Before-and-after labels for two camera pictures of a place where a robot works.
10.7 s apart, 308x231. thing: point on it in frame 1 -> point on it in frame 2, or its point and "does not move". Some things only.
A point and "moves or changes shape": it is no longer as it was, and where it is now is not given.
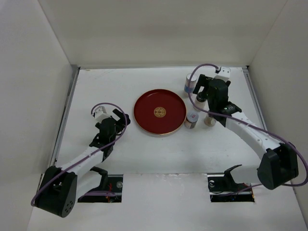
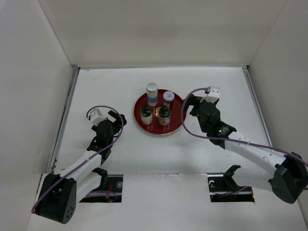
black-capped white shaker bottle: [200, 101] moves or changes shape
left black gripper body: [114, 134] does not move
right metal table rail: [246, 70] does not move
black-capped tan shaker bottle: [210, 121] moves or changes shape
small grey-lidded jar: [191, 121] -> [168, 96]
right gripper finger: [203, 79] -> [195, 101]
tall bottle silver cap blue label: [192, 83] -> [152, 90]
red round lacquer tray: [160, 111] does not move
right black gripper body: [210, 104] -> [201, 124]
